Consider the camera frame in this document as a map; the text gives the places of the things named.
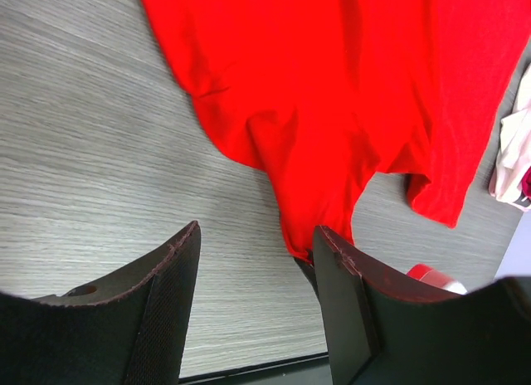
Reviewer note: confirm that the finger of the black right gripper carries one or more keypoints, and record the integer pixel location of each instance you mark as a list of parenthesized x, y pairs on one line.
[(307, 268)]

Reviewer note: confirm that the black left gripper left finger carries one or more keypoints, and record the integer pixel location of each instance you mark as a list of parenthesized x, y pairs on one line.
[(127, 327)]

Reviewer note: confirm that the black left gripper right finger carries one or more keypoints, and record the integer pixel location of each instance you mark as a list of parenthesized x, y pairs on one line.
[(384, 327)]

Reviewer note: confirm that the red t-shirt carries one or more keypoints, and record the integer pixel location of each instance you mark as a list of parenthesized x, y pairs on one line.
[(323, 94)]

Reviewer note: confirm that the folded white t-shirt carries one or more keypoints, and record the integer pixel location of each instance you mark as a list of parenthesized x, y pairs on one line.
[(513, 158)]

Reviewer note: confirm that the folded black patterned t-shirt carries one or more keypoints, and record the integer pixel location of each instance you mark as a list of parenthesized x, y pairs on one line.
[(523, 203)]

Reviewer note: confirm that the folded magenta t-shirt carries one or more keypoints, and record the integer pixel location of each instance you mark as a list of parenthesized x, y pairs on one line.
[(526, 184)]

